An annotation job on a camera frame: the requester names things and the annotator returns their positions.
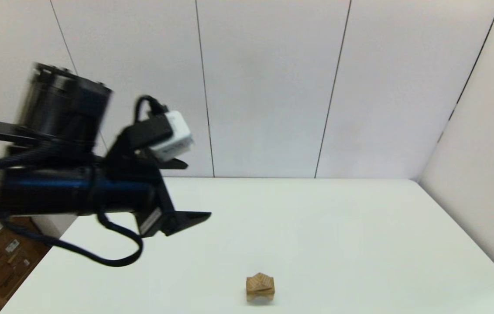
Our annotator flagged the triangular wooden building block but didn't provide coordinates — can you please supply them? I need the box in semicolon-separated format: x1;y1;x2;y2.
247;273;275;292

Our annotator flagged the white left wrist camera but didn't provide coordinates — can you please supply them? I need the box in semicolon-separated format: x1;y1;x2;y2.
149;110;194;162

